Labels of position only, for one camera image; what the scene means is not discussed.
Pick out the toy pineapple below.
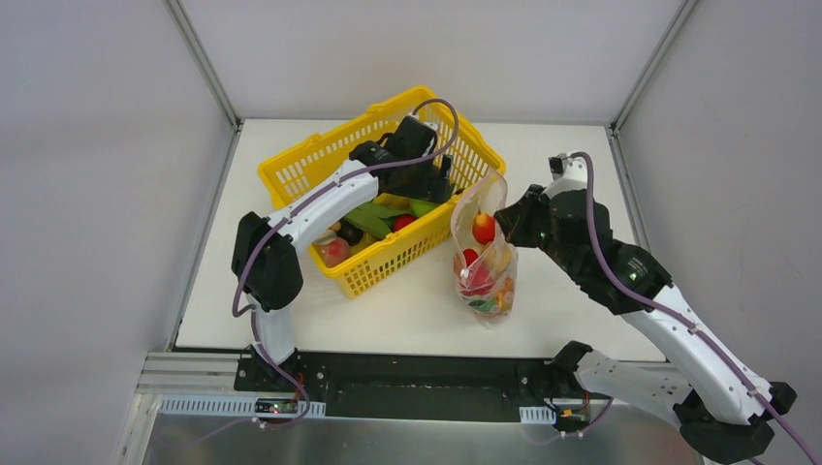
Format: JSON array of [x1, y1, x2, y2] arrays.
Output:
[[468, 277, 515, 320]]

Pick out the green leafy vegetable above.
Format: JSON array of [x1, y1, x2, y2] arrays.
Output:
[[343, 201, 411, 239]]

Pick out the clear zip top bag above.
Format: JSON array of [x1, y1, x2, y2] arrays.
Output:
[[450, 170, 518, 326]]

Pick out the yellow plastic basket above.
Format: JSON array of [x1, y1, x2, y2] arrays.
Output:
[[257, 85, 507, 300]]

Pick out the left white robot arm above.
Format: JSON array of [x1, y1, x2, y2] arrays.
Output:
[[231, 113, 453, 392]]

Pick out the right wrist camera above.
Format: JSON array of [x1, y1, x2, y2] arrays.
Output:
[[546, 153, 587, 198]]

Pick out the pink peach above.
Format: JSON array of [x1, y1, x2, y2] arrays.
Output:
[[318, 237, 351, 268]]

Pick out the red yellow mango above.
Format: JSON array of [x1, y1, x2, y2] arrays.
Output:
[[471, 211, 496, 246]]

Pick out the red tomato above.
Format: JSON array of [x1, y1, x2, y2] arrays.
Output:
[[392, 214, 417, 233]]

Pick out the red bell pepper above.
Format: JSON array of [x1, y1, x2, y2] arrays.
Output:
[[455, 248, 494, 296]]

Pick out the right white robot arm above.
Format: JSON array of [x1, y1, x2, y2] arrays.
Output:
[[494, 185, 797, 464]]

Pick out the yellow round fruit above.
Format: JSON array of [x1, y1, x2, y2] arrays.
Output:
[[490, 244, 516, 272]]

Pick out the green apple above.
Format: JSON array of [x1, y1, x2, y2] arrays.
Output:
[[409, 199, 440, 218]]

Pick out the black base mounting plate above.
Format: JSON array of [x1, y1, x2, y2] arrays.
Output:
[[234, 349, 601, 424]]

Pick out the dark round plum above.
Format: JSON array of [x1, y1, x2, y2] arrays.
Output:
[[336, 220, 364, 247]]

